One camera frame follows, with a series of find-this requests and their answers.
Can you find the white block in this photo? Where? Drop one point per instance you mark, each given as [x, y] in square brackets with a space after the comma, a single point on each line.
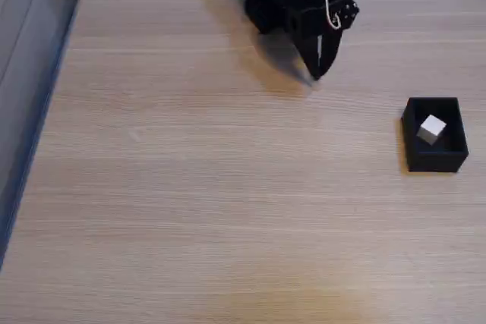
[431, 128]

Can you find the black open box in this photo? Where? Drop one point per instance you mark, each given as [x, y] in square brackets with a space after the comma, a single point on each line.
[434, 161]

